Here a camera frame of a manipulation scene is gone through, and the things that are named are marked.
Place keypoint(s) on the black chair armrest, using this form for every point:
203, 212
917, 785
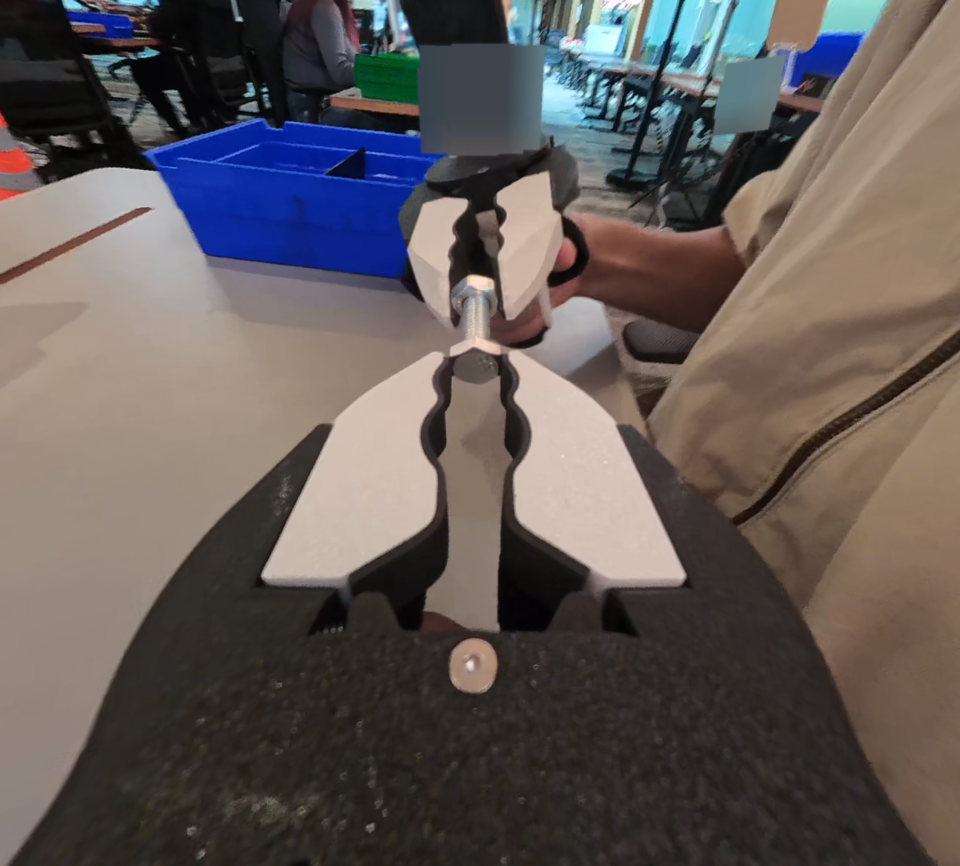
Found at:
660, 341

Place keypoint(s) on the black office chair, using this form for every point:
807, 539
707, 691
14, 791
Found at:
45, 56
255, 48

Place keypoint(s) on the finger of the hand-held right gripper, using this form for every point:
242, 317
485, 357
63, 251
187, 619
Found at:
529, 243
433, 251

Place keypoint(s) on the person's right hand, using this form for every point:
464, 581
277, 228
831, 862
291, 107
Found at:
600, 266

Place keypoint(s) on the black pole stand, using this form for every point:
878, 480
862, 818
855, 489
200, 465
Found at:
667, 56

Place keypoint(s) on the green plastic bin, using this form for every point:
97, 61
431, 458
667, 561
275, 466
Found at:
386, 75

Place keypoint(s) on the silver hex nut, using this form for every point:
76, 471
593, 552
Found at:
474, 291

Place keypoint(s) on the wooden top work table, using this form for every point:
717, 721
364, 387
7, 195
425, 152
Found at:
375, 105
675, 82

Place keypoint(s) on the orange traffic cone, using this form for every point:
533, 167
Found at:
19, 161

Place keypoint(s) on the silver hex bolt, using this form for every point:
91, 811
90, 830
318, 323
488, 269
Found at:
476, 360

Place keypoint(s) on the blue divided plastic bin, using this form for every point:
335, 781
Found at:
285, 221

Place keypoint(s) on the person's right forearm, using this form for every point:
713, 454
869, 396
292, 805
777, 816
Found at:
675, 273

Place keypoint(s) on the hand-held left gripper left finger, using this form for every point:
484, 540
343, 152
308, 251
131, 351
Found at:
352, 491

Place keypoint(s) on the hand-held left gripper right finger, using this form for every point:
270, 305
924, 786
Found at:
592, 491

